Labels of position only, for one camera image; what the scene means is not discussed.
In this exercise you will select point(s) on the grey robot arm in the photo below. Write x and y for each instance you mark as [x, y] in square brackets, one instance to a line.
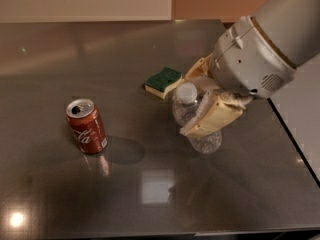
[293, 26]

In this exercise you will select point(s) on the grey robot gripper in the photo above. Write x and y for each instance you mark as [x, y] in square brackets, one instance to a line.
[250, 61]

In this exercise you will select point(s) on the clear plastic water bottle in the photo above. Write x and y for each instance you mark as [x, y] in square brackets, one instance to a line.
[186, 101]

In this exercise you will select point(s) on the red Coca-Cola can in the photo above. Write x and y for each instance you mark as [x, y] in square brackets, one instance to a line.
[84, 119]

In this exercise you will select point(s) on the green and yellow sponge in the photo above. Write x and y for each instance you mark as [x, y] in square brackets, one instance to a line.
[163, 82]

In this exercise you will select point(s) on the grey side table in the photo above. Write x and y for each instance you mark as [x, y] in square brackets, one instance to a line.
[298, 104]

